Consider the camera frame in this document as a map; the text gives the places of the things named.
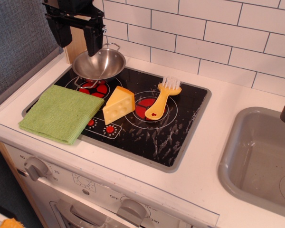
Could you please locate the grey sink basin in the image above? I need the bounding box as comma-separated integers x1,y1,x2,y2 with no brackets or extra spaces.
218,107,285,217

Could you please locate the wooden side panel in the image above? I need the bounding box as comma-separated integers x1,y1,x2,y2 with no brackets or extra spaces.
63,26,86,64

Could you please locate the small stainless steel pan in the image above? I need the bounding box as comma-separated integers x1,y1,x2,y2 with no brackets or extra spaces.
72,43,126,89

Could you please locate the grey oven knob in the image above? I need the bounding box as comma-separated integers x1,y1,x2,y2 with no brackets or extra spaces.
24,157,48,181
116,199,147,227

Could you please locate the black toy stovetop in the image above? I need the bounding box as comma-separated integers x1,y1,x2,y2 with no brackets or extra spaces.
21,66,212,173

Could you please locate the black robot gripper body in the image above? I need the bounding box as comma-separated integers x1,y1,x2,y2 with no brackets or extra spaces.
42,0,104,27

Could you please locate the grey right oven knob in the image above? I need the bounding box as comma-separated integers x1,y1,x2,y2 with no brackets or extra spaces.
116,199,147,227

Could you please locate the grey oven door handle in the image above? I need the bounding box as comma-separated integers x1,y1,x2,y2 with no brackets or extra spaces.
56,199,124,228

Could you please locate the grey left oven knob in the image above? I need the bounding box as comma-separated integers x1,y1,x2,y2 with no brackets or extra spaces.
24,157,48,181

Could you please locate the yellow toy cheese wedge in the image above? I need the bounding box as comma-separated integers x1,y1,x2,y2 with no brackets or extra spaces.
103,86,135,125

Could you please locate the orange object at corner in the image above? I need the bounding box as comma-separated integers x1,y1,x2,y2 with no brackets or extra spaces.
0,218,24,228

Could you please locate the yellow dish brush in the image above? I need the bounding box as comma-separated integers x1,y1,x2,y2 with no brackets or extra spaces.
145,76,182,120

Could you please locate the green folded cloth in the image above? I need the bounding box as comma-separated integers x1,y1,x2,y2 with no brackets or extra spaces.
19,85,104,145

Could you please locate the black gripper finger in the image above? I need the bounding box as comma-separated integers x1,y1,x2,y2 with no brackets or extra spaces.
46,16,72,47
83,21,105,57

